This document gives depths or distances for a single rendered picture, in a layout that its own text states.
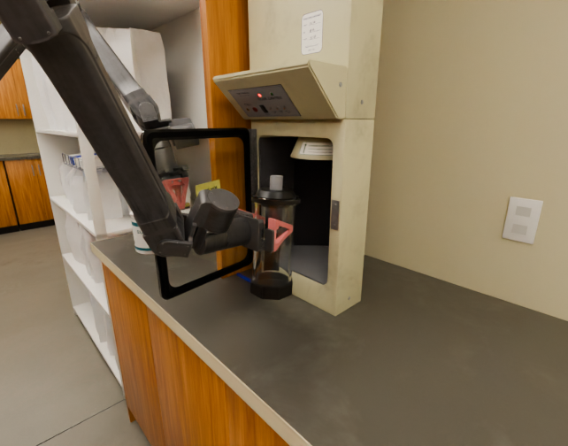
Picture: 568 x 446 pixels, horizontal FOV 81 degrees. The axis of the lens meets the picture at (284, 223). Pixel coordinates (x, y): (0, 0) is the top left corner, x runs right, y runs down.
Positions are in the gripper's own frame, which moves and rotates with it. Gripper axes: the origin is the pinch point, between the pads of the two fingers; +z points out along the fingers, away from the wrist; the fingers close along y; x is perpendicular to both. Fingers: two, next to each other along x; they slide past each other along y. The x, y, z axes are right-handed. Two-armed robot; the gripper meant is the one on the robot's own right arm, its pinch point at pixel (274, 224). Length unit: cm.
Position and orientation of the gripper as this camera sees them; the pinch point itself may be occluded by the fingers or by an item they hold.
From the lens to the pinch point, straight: 74.4
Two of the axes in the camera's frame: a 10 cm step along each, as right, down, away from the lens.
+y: -7.0, -2.0, 6.9
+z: 7.1, -1.4, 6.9
